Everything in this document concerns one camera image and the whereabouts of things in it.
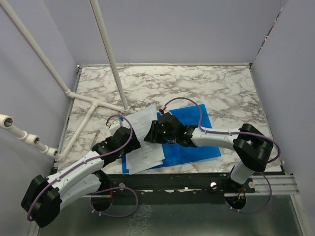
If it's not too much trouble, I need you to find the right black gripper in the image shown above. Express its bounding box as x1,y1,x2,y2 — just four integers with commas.
144,120,177,144

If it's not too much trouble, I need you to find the white printed paper sheet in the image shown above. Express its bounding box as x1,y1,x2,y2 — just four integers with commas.
125,104,165,175

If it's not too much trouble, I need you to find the blue clip file folder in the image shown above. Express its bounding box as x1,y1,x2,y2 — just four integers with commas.
122,103,221,174

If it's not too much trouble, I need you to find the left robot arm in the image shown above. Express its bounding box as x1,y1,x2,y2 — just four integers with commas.
21,126,141,228

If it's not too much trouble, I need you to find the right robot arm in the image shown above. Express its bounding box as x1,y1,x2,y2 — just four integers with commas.
144,113,274,192

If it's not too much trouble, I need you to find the metal pen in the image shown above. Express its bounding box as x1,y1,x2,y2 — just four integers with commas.
91,130,100,149

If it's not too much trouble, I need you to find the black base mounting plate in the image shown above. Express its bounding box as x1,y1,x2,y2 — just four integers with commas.
90,173,255,205

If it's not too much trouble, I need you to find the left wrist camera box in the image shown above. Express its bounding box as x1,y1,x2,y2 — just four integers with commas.
109,119,123,136

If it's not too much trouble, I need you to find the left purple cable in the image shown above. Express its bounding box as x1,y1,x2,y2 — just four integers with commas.
26,115,139,222

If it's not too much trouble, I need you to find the purple cable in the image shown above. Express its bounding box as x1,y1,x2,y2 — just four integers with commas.
159,97,281,214
26,115,139,222

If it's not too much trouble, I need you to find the white pvc pipe frame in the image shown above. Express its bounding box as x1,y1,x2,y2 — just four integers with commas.
0,0,130,163

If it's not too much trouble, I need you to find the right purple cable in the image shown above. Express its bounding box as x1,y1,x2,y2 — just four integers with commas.
159,97,281,214

